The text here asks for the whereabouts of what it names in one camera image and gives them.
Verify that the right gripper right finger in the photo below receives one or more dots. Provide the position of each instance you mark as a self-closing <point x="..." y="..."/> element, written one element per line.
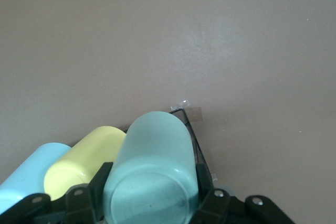
<point x="220" y="208"/>

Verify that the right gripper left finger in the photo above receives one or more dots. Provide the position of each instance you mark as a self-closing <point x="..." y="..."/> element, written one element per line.
<point x="78" y="203"/>

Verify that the light blue plastic cup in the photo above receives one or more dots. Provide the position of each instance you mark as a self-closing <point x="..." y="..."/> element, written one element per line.
<point x="31" y="166"/>

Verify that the sage green plastic cup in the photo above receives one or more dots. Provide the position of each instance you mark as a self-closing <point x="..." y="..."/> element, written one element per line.
<point x="152" y="155"/>

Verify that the clear tape piece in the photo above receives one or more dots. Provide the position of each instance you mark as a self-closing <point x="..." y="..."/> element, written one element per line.
<point x="214" y="177"/>
<point x="179" y="104"/>

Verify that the yellow plastic cup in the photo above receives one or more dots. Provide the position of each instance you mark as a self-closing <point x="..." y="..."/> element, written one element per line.
<point x="86" y="153"/>

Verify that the brown tape patch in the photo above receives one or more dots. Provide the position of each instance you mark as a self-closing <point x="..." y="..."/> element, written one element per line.
<point x="195" y="114"/>

